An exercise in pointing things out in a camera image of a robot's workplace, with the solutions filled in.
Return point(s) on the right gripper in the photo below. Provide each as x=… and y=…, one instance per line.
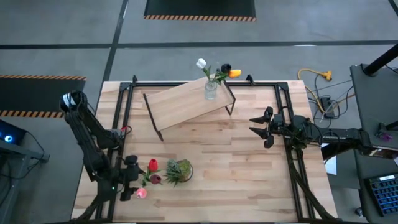
x=276, y=127

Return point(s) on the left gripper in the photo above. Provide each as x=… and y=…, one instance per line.
x=130, y=177

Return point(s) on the red artificial tulip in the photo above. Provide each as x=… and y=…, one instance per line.
x=153, y=165

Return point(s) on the maroon artificial tulip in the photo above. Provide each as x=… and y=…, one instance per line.
x=155, y=179

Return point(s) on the pink artificial tulip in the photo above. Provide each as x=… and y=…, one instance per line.
x=141, y=193

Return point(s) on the clear ribbed glass vase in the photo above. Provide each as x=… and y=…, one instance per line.
x=211, y=90

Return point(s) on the black artificial tulip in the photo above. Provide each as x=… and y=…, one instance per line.
x=226, y=68

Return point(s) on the white artificial tulip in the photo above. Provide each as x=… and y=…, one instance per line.
x=201, y=63

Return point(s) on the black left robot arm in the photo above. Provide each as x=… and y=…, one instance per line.
x=87, y=137

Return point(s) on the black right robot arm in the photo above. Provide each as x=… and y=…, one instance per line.
x=339, y=137

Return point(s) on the wooden shelf black legs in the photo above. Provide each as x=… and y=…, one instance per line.
x=180, y=104

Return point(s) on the succulents in black bowl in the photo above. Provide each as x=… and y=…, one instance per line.
x=178, y=170

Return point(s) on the red plug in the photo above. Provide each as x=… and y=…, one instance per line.
x=124, y=127

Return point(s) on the black power strip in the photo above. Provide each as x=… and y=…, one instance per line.
x=327, y=106

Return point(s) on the white paper sheet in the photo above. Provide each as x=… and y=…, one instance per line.
x=331, y=165

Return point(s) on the black side desk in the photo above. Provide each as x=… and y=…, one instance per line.
x=373, y=99

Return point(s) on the grey side stand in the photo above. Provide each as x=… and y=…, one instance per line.
x=18, y=161

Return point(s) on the small purple object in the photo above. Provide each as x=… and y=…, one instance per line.
x=386, y=137

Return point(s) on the black hazard-striped floor mat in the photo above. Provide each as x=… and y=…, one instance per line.
x=199, y=7
x=37, y=96

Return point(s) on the black computer mouse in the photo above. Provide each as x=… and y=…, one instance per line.
x=359, y=211

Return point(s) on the black box blue light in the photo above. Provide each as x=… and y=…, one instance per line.
x=9, y=132

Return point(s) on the blue backlit keyboard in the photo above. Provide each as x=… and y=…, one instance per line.
x=384, y=194

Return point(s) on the black aluminium table frame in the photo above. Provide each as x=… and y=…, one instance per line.
x=149, y=84

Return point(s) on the black slanted post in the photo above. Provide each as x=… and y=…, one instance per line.
x=382, y=60

